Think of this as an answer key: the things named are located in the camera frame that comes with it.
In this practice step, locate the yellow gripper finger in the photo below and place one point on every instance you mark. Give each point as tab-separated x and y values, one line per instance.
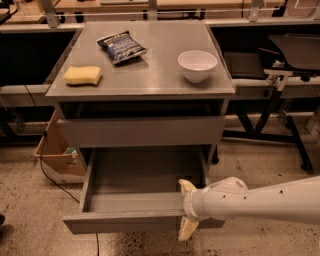
187	228
186	186

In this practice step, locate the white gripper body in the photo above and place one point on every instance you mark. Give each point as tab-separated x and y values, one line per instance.
188	204

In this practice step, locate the grey drawer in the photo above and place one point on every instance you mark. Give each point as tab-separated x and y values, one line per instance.
127	132
137	189

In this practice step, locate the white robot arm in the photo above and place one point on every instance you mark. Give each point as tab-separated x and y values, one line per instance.
296	201

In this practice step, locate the grey top drawer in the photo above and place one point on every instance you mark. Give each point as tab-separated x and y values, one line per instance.
127	132

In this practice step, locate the grey drawer cabinet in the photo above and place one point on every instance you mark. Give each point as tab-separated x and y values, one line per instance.
150	86

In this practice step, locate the white bowl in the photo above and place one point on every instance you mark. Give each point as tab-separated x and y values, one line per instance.
196	66

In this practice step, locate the cardboard box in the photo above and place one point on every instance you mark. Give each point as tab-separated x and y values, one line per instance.
60	161

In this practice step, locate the blue chip bag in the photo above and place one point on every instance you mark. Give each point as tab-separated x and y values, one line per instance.
121	47

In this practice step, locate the yellow sponge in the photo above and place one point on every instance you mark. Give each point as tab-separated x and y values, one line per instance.
82	75

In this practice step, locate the black shoe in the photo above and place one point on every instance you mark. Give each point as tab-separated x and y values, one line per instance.
2	219

